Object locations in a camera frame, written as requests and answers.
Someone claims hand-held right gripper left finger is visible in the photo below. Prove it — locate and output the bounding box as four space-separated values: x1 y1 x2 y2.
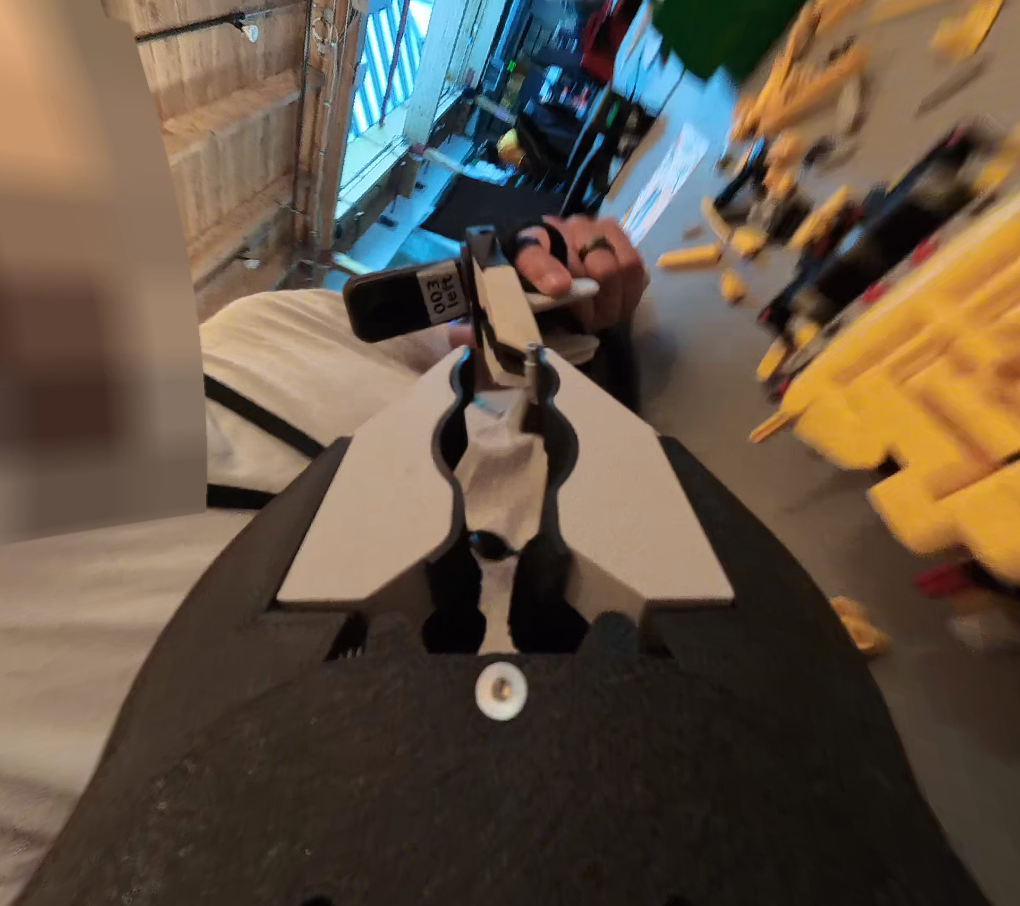
275 346 489 654

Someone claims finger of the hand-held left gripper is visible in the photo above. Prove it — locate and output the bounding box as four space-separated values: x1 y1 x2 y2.
478 266 547 391

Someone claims grey axle with stop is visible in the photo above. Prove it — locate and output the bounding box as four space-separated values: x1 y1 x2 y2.
510 343 553 437

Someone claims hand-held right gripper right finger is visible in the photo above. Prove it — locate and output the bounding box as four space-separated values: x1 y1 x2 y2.
510 348 736 654

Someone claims black neck strap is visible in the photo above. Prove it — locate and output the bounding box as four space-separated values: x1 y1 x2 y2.
203 374 328 512

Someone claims pile of loose toy bricks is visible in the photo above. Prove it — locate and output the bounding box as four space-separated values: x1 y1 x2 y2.
657 0 1020 305

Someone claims toy car chassis model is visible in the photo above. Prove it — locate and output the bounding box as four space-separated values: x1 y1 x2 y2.
749 125 1020 588

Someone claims black strap with metal clip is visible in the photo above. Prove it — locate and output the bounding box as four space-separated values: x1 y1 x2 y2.
469 528 523 565

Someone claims person's left hand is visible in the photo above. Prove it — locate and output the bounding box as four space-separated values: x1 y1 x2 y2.
510 213 650 334

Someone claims large bright window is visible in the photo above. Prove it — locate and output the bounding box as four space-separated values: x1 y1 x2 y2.
335 0 479 206

